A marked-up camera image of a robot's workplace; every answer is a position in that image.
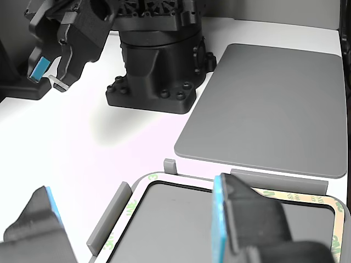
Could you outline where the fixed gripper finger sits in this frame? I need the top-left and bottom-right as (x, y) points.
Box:
(0, 185), (80, 263)
(209, 171), (335, 263)

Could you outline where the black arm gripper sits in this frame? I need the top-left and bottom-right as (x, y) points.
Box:
(28, 0), (116, 93)

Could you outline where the rectangular adhesive frame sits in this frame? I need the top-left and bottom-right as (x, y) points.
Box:
(92, 171), (346, 263)

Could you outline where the black six-joint robot arm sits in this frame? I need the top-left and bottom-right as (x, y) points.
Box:
(87, 0), (218, 115)

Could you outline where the light grey holder plate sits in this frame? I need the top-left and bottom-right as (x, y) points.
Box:
(86, 158), (351, 263)

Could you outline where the dark grey flat mat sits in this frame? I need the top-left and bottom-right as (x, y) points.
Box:
(173, 43), (347, 180)

